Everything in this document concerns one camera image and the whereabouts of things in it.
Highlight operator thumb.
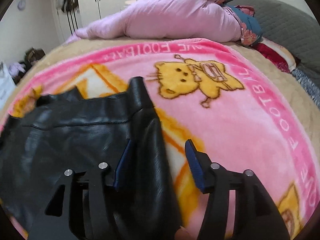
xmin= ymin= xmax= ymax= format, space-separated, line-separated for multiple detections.
xmin=175 ymin=226 xmax=194 ymax=240

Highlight grey quilted headboard cover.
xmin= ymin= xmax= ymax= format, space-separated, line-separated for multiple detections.
xmin=231 ymin=0 xmax=320 ymax=84

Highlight blue white patterned cloth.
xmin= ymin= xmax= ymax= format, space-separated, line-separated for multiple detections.
xmin=291 ymin=68 xmax=320 ymax=108

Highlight red white folded blanket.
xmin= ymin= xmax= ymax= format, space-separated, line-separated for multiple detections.
xmin=252 ymin=38 xmax=298 ymax=73

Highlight dark bags on floor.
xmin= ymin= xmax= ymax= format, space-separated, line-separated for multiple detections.
xmin=8 ymin=48 xmax=46 ymax=85

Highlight pink quilted duvet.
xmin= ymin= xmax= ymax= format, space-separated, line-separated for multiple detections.
xmin=66 ymin=0 xmax=241 ymax=43

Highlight round wall clock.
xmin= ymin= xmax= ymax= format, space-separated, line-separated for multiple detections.
xmin=17 ymin=0 xmax=26 ymax=11

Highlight black leather jacket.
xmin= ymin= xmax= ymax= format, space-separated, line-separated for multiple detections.
xmin=1 ymin=77 xmax=182 ymax=239

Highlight teal floral pillow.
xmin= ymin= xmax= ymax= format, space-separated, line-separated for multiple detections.
xmin=227 ymin=5 xmax=263 ymax=47

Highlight pink cartoon bear blanket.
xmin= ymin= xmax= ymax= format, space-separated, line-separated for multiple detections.
xmin=1 ymin=38 xmax=319 ymax=239

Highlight white drawer cabinet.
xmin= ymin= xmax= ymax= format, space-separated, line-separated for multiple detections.
xmin=0 ymin=61 xmax=16 ymax=109

